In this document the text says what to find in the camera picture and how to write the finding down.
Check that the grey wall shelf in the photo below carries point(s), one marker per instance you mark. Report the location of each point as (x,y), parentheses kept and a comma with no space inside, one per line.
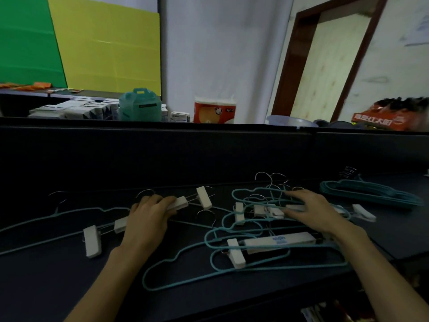
(83,94)

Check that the row of white small boxes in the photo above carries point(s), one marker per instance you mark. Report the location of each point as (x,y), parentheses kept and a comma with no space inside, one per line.
(77,108)

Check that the pile of mixed hangers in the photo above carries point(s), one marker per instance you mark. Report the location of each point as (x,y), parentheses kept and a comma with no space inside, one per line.
(278,240)

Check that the green wall panel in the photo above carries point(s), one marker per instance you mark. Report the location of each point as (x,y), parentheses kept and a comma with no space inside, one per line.
(30,43)

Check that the yellow wall panel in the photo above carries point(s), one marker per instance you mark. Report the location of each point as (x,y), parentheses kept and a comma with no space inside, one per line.
(110,46)

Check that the orange snack packets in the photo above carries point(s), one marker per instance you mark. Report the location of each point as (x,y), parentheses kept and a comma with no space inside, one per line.
(30,86)

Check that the person's left hand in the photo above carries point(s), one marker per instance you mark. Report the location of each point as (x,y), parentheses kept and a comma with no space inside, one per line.
(147,224)

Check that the person's left forearm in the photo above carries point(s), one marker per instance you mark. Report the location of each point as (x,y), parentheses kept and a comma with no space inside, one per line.
(107,288)

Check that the black back panel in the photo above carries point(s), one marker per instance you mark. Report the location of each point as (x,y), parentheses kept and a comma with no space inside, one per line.
(167,154)

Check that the grey round container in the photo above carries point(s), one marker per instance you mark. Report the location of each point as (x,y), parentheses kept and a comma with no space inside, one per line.
(335,124)

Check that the white clip hanger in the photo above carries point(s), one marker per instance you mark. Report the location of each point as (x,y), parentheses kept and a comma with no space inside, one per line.
(181,202)

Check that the brown door frame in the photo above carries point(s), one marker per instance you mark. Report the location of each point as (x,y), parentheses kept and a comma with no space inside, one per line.
(291,63)

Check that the black table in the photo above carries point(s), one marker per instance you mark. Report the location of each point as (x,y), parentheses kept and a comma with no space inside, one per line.
(50,281)

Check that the person's right hand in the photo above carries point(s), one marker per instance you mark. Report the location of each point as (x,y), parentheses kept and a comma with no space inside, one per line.
(321,214)

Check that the orange snack carton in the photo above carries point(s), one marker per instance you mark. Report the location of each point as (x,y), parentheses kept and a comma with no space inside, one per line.
(388,119)

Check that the white wall notice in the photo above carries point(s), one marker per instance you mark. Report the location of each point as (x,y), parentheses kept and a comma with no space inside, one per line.
(419,30)

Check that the red tissue pack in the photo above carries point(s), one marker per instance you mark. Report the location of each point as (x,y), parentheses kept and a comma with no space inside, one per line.
(214,112)

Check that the person's right forearm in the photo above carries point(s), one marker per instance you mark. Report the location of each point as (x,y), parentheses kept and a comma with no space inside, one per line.
(382,274)

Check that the lavender plastic basin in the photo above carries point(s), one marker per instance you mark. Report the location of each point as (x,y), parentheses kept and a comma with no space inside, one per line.
(288,121)

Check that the stack of teal hangers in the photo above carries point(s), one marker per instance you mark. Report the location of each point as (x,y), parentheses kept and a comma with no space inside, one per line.
(375,194)

